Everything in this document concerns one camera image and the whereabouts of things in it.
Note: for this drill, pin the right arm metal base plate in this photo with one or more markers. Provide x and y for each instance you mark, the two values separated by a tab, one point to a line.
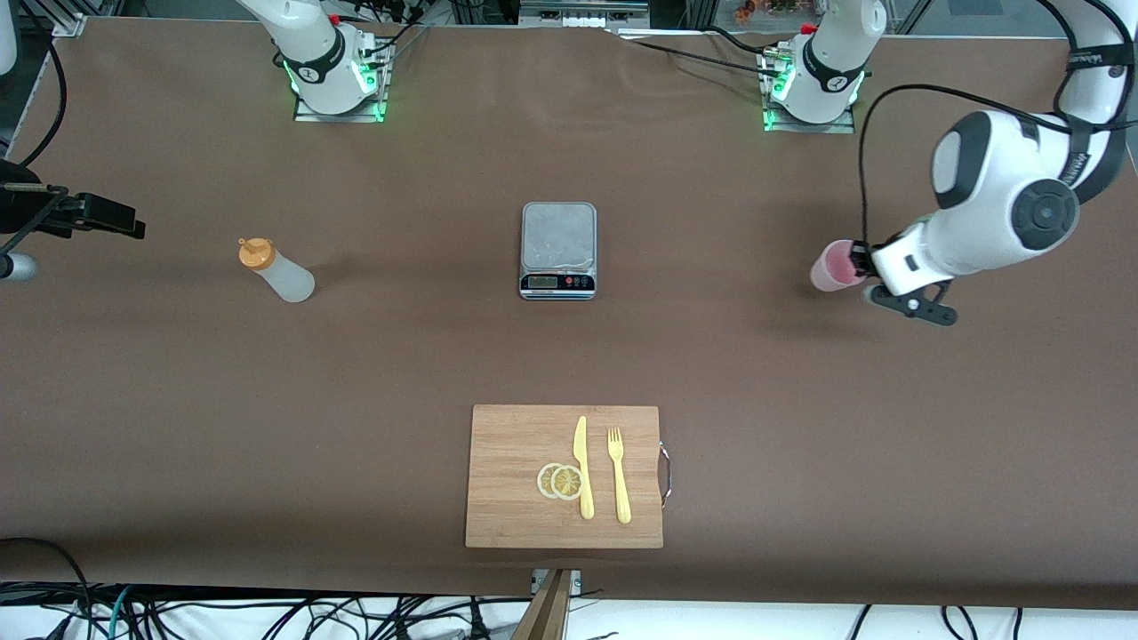
342	116

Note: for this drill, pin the lemon slice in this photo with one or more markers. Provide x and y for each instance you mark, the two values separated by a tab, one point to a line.
567	483
543	481

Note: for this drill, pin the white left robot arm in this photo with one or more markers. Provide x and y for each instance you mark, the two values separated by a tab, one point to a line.
996	178

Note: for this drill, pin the translucent sauce bottle orange cap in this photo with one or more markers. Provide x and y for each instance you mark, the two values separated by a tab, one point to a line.
280	276

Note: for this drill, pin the metal table bracket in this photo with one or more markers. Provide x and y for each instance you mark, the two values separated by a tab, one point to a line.
576	582

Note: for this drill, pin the yellow plastic knife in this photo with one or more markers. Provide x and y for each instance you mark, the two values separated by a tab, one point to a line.
584	480

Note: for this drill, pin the wooden post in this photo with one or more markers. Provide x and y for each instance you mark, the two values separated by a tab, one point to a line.
547	613

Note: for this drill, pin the silver digital kitchen scale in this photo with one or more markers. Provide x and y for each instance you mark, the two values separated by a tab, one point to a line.
558	236

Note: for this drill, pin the wooden cutting board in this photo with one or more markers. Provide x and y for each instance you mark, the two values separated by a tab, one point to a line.
507	480

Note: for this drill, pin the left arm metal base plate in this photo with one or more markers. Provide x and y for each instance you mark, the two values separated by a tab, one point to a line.
836	127

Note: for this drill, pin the yellow plastic fork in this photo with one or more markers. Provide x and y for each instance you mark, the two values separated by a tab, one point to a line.
621	489

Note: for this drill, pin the white power strip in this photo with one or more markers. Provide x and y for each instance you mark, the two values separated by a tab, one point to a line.
596	18

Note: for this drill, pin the pink plastic cup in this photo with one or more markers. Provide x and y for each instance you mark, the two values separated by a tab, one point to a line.
831	271

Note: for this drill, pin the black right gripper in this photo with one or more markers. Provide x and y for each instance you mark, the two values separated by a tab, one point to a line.
20	217

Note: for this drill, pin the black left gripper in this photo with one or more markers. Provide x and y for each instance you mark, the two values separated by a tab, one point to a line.
859	256

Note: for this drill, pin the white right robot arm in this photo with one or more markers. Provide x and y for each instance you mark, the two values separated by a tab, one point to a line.
311	44

